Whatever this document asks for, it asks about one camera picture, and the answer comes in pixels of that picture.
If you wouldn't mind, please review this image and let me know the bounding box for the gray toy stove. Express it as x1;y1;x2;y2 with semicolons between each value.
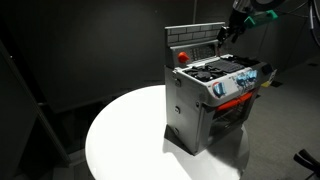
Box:
164;21;278;157

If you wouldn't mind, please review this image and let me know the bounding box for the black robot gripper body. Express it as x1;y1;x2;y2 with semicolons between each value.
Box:
227;7;250;34

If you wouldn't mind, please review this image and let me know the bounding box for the thin vertical background pole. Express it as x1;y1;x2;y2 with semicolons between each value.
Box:
193;0;198;26

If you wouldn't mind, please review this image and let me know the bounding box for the orange oven door handle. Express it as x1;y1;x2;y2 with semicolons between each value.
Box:
215;91;254;112

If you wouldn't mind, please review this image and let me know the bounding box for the dark diagonal frame bar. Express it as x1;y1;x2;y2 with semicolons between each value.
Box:
0;39;73;168

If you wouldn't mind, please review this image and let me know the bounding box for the round red stove knob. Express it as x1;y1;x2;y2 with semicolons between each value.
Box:
177;51;191;65

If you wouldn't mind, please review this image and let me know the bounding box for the yellow tag on stove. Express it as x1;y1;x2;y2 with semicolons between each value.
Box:
260;79;273;89

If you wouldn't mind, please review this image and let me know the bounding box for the gray stove keypad panel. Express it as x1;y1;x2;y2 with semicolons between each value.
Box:
190;44;216;62

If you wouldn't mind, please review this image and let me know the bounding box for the black strap object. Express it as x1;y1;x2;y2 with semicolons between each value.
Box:
293;148;320;175

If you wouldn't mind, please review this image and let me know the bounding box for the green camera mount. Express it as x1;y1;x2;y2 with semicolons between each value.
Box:
243;9;279;30

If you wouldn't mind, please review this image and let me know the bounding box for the dark robot cable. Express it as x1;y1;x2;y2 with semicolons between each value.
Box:
307;0;320;48

